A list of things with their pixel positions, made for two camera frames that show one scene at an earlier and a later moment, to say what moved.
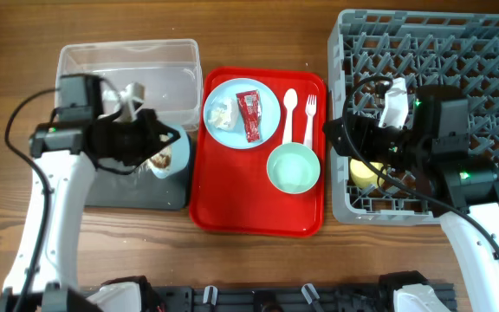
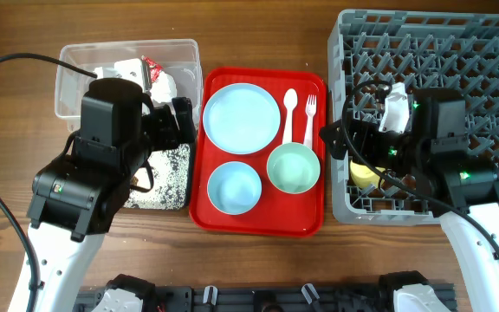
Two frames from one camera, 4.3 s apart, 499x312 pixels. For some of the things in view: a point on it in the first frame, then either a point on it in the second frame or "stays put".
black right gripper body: [346, 135] stays put
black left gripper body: [136, 139] -> [158, 128]
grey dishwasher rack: [478, 57] stays put
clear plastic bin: [169, 69] stays put
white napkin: [226, 116] -> [165, 88]
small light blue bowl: [179, 152] -> [234, 187]
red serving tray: [230, 193] stays put
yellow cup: [364, 176] stays put
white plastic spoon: [290, 100] stays put
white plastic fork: [310, 107] stays put
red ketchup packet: [251, 110] -> [154, 69]
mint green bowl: [293, 167] stays put
